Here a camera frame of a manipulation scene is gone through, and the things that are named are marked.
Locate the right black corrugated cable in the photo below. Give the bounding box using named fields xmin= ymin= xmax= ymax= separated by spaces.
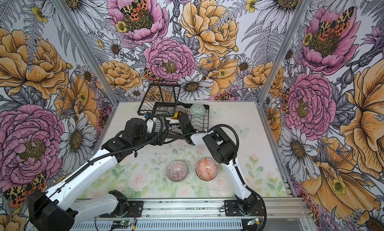
xmin=163 ymin=123 xmax=268 ymax=231

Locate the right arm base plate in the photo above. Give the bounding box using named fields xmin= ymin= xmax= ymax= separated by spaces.
xmin=221 ymin=200 xmax=267 ymax=217

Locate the red orange patterned bowl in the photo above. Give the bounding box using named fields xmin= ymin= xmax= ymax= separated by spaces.
xmin=196 ymin=157 xmax=218 ymax=182

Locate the aluminium front rail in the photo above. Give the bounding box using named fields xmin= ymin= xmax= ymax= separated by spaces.
xmin=54 ymin=195 xmax=310 ymax=224

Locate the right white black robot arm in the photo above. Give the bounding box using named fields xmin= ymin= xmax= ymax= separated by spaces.
xmin=178 ymin=114 xmax=262 ymax=215

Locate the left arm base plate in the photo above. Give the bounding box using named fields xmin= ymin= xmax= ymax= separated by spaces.
xmin=100 ymin=200 xmax=144 ymax=218

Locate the yellow bowl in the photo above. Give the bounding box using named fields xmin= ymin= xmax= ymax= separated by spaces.
xmin=171 ymin=111 xmax=180 ymax=120

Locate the pink striped bowl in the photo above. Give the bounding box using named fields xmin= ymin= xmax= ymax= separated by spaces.
xmin=167 ymin=160 xmax=188 ymax=183

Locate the green patterned bowl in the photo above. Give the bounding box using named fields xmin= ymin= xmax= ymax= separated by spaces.
xmin=189 ymin=103 xmax=207 ymax=117

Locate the right green circuit board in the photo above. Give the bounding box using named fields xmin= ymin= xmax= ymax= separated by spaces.
xmin=247 ymin=218 xmax=261 ymax=226

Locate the green circuit board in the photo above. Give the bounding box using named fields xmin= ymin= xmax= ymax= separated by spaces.
xmin=111 ymin=221 xmax=136 ymax=230
xmin=247 ymin=218 xmax=261 ymax=226

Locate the black wire dish rack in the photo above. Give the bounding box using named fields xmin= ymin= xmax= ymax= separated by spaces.
xmin=138 ymin=81 xmax=210 ymax=145

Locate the brown dotted patterned bowl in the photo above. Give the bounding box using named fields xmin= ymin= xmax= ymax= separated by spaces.
xmin=175 ymin=105 xmax=188 ymax=114

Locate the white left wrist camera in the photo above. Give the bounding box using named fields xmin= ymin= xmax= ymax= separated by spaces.
xmin=146 ymin=117 xmax=157 ymax=134

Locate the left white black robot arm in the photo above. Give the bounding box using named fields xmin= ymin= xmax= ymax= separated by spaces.
xmin=28 ymin=115 xmax=164 ymax=231

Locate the left green circuit board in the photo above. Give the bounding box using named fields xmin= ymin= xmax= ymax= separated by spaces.
xmin=111 ymin=221 xmax=136 ymax=230

